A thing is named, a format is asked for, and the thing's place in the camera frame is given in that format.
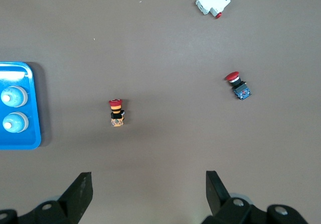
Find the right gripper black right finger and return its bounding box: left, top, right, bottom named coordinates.
left=202, top=170, right=308, bottom=224

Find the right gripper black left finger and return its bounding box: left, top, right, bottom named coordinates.
left=0, top=171, right=94, bottom=224

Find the light blue call bell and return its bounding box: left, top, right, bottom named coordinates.
left=2, top=111, right=30, bottom=134
left=1, top=85, right=28, bottom=108

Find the blue plastic tray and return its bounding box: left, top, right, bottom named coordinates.
left=0, top=62, right=42, bottom=151

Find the emergency stop button orange base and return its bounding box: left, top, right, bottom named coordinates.
left=108, top=98, right=126, bottom=128

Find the red mushroom button blue base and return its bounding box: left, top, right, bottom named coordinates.
left=224, top=71, right=252, bottom=102

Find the white circuit breaker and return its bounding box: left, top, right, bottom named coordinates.
left=195, top=0, right=232, bottom=20

